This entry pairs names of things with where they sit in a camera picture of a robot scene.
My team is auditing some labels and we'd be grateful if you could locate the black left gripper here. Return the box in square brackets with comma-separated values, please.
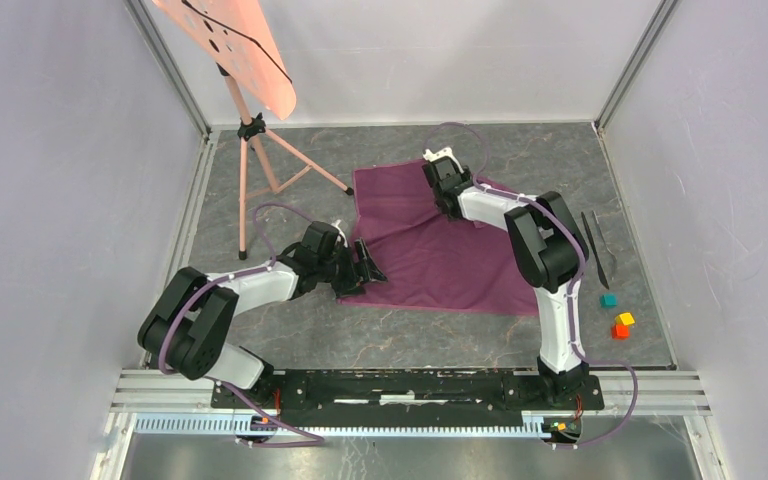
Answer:
[316, 238, 386, 299]

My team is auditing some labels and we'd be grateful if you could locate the purple cloth napkin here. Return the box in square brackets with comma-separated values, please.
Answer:
[340, 160, 538, 316]

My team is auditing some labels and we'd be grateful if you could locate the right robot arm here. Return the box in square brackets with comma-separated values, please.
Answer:
[422, 152, 589, 408]

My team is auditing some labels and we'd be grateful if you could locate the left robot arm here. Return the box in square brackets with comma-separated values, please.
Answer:
[137, 221, 387, 408]

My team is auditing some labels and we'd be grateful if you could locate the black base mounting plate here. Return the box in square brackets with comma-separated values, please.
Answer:
[246, 369, 605, 428]

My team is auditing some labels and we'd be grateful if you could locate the black knife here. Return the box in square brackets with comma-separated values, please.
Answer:
[580, 212, 610, 290]

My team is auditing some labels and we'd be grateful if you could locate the teal cube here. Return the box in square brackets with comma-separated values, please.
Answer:
[599, 293, 618, 309]

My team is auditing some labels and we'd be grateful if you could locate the yellow cube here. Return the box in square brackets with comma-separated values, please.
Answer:
[615, 312, 636, 327]

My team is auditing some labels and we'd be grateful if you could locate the red cube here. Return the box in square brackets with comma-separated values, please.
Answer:
[611, 324, 631, 340]

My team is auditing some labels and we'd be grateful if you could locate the pink music stand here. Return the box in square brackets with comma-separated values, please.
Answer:
[154, 0, 354, 260]

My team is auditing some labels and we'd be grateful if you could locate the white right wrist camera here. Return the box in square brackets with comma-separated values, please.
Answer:
[422, 147, 458, 163]

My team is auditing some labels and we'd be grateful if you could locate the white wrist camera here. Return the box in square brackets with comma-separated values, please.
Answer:
[422, 147, 458, 163]
[331, 219, 349, 247]

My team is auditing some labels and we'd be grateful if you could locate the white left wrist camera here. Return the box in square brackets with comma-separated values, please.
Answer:
[331, 219, 349, 247]

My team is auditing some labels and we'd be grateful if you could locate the slotted cable duct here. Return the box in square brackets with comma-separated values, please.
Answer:
[133, 413, 575, 440]

